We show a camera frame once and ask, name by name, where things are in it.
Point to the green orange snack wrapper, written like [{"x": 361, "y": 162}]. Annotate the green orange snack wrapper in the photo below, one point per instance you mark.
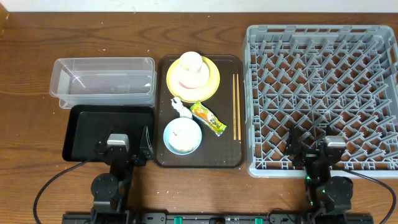
[{"x": 206, "y": 116}]

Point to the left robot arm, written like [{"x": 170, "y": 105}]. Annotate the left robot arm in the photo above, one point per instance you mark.
[{"x": 111, "y": 189}]

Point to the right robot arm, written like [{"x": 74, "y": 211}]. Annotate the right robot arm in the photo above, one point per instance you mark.
[{"x": 329, "y": 196}]

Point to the black plastic tray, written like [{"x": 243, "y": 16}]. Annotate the black plastic tray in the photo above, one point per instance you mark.
[{"x": 90, "y": 124}]

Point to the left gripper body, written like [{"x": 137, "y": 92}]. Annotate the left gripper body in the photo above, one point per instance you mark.
[{"x": 134, "y": 162}]

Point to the white rice pile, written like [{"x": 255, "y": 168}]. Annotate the white rice pile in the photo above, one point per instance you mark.
[{"x": 184, "y": 137}]

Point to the white tissue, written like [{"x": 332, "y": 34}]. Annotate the white tissue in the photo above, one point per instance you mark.
[{"x": 183, "y": 111}]

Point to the clear plastic waste bin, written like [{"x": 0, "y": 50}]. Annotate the clear plastic waste bin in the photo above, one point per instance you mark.
[{"x": 104, "y": 81}]

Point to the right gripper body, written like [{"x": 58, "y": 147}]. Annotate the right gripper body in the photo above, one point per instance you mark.
[{"x": 305, "y": 158}]

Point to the yellow plate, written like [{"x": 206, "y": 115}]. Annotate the yellow plate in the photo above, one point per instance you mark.
[{"x": 197, "y": 94}]

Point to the wooden chopstick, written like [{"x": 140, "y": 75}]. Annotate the wooden chopstick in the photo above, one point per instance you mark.
[
  {"x": 234, "y": 107},
  {"x": 238, "y": 107}
]

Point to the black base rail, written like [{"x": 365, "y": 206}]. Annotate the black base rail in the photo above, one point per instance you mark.
[{"x": 161, "y": 218}]

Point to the light blue bowl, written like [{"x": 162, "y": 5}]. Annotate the light blue bowl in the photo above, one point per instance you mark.
[{"x": 168, "y": 137}]

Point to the grey dishwasher rack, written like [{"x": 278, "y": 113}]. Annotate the grey dishwasher rack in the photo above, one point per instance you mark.
[{"x": 332, "y": 79}]

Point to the white paper cup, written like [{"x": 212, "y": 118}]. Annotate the white paper cup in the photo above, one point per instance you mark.
[{"x": 191, "y": 61}]

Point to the pink bowl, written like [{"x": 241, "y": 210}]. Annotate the pink bowl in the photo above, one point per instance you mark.
[{"x": 192, "y": 79}]

